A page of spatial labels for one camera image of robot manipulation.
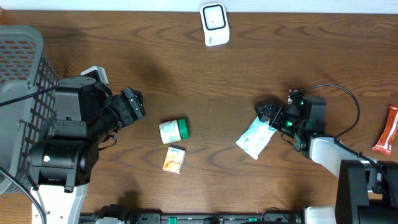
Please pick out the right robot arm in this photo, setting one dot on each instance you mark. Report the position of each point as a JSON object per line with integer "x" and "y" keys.
{"x": 367, "y": 189}

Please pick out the green lid jar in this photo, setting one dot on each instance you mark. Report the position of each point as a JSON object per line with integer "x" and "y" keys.
{"x": 173, "y": 131}

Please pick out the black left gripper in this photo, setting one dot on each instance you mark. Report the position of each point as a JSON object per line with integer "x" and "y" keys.
{"x": 122, "y": 114}

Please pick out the grey plastic basket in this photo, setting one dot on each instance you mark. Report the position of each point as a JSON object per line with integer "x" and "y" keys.
{"x": 26, "y": 76}

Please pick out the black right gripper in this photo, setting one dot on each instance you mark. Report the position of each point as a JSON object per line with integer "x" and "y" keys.
{"x": 270, "y": 109}

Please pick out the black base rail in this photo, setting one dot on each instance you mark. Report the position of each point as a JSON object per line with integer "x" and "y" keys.
{"x": 119, "y": 214}

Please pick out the orange tissue pack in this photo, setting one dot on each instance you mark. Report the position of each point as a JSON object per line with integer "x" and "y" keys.
{"x": 174, "y": 160}

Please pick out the teal wet wipes pack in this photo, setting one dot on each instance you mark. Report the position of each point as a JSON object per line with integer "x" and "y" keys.
{"x": 256, "y": 138}

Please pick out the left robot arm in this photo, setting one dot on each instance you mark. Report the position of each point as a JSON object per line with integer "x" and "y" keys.
{"x": 88, "y": 114}

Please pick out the red snack packet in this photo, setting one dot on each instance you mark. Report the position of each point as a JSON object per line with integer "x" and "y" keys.
{"x": 384, "y": 144}

